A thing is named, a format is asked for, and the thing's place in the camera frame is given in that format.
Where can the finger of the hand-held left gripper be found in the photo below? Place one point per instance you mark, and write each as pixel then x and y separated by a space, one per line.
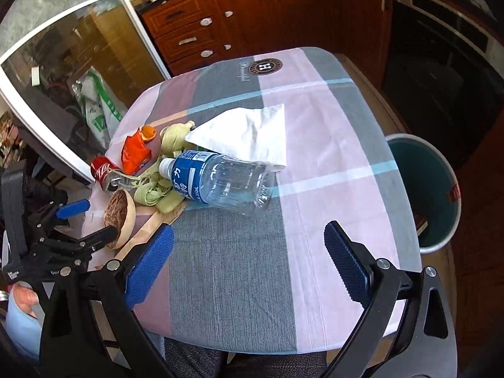
pixel 100 238
pixel 73 208

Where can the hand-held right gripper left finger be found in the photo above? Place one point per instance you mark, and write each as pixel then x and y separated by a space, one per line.
pixel 151 267

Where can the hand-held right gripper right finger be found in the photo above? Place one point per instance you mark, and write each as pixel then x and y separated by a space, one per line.
pixel 346 267

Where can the brown coconut shell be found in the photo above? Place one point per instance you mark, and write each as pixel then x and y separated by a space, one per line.
pixel 124 220

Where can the red soda can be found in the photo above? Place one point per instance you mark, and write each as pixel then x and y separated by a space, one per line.
pixel 100 169

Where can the green corn husk strips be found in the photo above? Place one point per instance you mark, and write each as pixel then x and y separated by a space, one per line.
pixel 151 195

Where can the orange snack wrapper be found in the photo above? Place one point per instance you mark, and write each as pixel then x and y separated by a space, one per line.
pixel 134 153

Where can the clear plastic water bottle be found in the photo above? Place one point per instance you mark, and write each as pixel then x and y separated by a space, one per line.
pixel 220 183

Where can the green trash bin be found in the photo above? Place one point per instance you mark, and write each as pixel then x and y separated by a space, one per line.
pixel 417 181

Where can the pale corn husk bundle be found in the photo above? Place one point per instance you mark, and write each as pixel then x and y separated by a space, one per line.
pixel 173 138

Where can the white paper tissue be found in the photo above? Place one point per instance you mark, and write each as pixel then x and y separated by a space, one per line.
pixel 244 134

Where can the person's left forearm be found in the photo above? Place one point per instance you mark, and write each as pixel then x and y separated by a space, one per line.
pixel 19 334

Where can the person's left hand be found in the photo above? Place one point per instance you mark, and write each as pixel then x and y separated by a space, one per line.
pixel 24 298

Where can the green and white plastic bag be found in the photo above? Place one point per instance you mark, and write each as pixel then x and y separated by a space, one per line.
pixel 96 106

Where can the orange peel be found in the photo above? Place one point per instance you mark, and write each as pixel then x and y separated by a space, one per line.
pixel 149 133

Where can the plaid tablecloth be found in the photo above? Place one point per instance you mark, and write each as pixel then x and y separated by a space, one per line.
pixel 323 157

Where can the person's legs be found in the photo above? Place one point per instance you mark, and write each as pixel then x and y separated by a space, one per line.
pixel 244 364

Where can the glass sliding door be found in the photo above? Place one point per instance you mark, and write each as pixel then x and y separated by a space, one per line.
pixel 78 27

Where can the black oven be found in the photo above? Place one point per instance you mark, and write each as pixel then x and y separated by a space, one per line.
pixel 433 71

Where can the wooden kitchen cabinet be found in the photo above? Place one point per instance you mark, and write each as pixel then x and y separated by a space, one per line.
pixel 256 19

